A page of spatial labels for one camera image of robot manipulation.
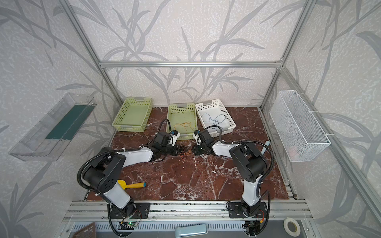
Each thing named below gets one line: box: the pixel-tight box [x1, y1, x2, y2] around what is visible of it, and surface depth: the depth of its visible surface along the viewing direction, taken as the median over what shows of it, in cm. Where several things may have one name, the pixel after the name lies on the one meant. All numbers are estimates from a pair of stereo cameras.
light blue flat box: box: [174, 223, 208, 238], surface depth 65 cm
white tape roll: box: [282, 217, 302, 238], surface depth 71 cm
